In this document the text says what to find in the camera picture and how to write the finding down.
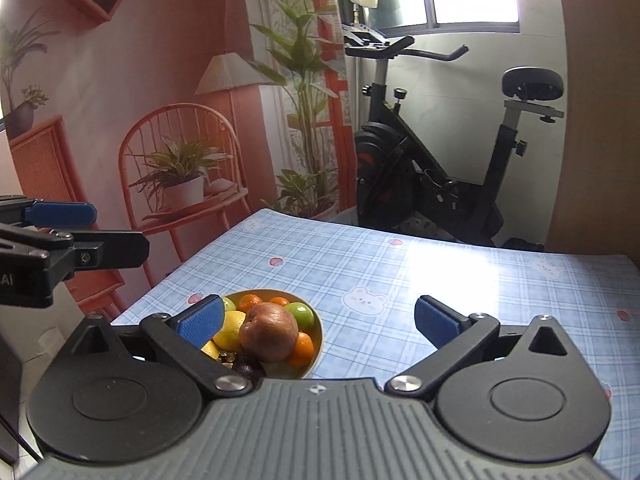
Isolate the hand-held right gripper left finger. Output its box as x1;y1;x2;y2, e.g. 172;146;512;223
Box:
60;294;253;395

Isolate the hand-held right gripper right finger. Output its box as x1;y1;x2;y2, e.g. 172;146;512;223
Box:
385;295;578;395

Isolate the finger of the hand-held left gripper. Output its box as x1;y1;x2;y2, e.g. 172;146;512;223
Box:
0;195;97;229
0;222;151;275

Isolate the dark purple mangosteen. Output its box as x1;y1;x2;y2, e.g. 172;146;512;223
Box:
232;355;266;381

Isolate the red apple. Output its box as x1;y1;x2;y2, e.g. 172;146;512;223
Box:
239;302;300;363

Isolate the green lime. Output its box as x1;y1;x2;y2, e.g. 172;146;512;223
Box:
285;302;316;332

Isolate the cream bowl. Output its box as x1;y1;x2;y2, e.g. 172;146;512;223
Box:
200;288;324;381

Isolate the black exercise bike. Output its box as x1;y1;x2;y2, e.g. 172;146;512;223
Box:
342;22;566;248

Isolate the wooden cabinet panel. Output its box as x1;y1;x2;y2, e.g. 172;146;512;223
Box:
545;0;640;258

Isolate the wall poster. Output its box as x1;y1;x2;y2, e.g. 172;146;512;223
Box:
0;0;358;321

